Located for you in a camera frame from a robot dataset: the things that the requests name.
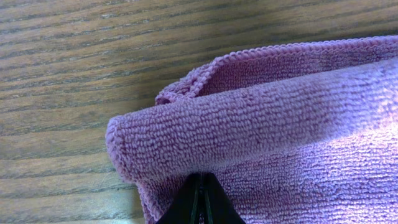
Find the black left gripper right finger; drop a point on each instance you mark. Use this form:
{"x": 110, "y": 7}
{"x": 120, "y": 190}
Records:
{"x": 217, "y": 207}

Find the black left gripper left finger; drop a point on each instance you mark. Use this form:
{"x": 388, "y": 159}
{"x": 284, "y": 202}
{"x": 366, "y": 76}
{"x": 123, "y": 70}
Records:
{"x": 185, "y": 206}

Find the large purple cloth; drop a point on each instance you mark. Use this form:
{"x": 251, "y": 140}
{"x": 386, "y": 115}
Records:
{"x": 296, "y": 133}

